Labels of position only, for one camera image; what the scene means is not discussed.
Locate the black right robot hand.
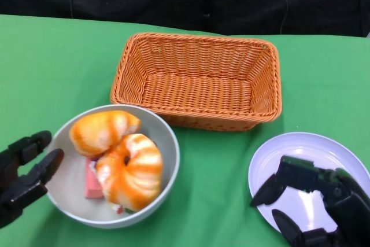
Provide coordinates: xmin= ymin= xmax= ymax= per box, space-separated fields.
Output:
xmin=250 ymin=155 xmax=370 ymax=247

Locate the lavender plate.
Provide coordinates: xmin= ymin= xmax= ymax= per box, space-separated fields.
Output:
xmin=247 ymin=131 xmax=362 ymax=235

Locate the ring-shaped orange bread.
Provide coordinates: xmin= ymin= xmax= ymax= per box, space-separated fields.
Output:
xmin=95 ymin=133 xmax=163 ymax=212

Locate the oblong orange bread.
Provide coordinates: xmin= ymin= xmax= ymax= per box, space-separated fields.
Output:
xmin=69 ymin=110 xmax=142 ymax=155

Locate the salmon pink cake slice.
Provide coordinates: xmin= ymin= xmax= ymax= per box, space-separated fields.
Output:
xmin=84 ymin=157 xmax=103 ymax=200

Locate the pale green bowl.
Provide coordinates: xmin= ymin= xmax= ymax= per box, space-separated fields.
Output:
xmin=46 ymin=104 xmax=180 ymax=229

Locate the green tablecloth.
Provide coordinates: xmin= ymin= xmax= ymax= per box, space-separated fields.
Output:
xmin=0 ymin=14 xmax=370 ymax=247

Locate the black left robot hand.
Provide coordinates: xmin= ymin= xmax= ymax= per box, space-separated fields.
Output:
xmin=0 ymin=130 xmax=65 ymax=229

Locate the orange wicker basket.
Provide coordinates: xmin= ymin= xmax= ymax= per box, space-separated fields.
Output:
xmin=109 ymin=32 xmax=283 ymax=132

